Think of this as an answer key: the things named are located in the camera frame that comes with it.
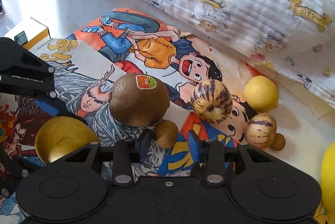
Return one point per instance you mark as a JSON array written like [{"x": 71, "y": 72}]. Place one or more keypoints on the white yellow box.
[{"x": 28, "y": 33}]

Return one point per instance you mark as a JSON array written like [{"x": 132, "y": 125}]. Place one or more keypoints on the small brown kiwi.
[{"x": 165, "y": 134}]

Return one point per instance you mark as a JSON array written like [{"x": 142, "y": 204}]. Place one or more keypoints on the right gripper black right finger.
[{"x": 208, "y": 158}]

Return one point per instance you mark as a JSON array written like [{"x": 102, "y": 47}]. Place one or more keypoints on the striped pepino melon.
[
  {"x": 211, "y": 101},
  {"x": 261, "y": 131}
]

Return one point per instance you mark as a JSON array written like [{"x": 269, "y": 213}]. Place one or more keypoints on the colourful cartoon table mat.
[{"x": 89, "y": 61}]

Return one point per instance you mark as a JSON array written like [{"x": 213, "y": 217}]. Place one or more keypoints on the large brown kiwi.
[{"x": 138, "y": 100}]

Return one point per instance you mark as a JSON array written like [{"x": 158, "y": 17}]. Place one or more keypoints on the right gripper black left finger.
[{"x": 127, "y": 152}]

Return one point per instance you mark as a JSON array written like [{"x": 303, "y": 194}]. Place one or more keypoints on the yellow round fruit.
[{"x": 261, "y": 94}]

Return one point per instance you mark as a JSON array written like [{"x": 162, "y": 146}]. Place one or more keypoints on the large yellow lemon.
[{"x": 327, "y": 177}]

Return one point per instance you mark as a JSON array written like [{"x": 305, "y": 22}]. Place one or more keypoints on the yellow pear under gripper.
[{"x": 60, "y": 136}]

